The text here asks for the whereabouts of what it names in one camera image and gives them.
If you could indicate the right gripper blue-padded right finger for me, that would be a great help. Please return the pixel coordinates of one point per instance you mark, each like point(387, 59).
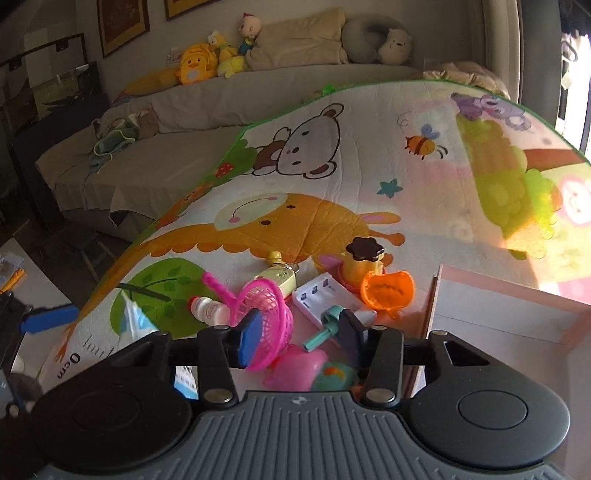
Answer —
point(377, 354)

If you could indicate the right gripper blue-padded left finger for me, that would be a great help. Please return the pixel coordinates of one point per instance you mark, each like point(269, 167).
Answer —
point(222, 348)

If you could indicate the small red-capped white bottle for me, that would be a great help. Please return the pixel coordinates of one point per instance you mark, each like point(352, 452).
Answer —
point(209, 311)

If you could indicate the orange plastic toy cup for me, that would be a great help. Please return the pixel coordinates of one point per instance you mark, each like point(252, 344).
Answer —
point(388, 292)

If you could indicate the teal plastic toy crank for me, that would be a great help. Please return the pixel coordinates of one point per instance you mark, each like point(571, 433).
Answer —
point(329, 330)

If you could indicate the pink plastic toy basket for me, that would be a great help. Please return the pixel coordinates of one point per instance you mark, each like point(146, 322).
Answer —
point(277, 319)

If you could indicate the pink plastic toy piece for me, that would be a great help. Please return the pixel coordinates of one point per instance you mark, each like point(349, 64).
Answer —
point(295, 369)

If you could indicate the green teal toy piece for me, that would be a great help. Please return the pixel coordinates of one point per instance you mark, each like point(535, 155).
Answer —
point(334, 376)

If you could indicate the blue white tissue packet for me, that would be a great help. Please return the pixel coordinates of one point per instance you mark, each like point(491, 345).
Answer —
point(134, 326)

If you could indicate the yellow pudding toy brown top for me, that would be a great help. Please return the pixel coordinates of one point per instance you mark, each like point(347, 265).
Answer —
point(362, 256)

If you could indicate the colourful cartoon play mat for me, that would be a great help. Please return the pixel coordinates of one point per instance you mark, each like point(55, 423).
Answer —
point(437, 172)

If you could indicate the pink cardboard box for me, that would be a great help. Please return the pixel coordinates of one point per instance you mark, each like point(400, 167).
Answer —
point(540, 334)

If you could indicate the grey fabric sofa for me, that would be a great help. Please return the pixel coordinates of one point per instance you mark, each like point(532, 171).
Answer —
point(194, 126)

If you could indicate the green clothing bundle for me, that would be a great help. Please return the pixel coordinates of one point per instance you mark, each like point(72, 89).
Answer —
point(120, 134)

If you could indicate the yellow duck plush backpack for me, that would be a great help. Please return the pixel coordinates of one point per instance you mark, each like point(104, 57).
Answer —
point(197, 63)

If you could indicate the yellow plush toy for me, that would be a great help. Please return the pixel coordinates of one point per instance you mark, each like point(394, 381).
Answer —
point(229, 61)

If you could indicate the beige folded blanket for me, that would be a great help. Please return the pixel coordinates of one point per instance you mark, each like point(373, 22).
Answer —
point(467, 73)

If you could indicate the grey neck pillow bear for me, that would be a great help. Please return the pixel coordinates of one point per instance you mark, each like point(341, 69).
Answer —
point(372, 38)

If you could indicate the beige pillow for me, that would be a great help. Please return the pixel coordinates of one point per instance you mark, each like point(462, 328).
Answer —
point(312, 40)

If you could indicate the small red-haired doll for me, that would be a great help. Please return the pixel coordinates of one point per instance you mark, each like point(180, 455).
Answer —
point(249, 30)

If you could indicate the gold framed picture left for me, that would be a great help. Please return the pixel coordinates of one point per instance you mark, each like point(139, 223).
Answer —
point(120, 22)

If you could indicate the gold framed picture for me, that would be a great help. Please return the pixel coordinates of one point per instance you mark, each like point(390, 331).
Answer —
point(175, 8)
point(120, 22)

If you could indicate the gold framed picture right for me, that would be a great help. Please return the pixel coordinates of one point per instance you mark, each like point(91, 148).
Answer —
point(175, 8)

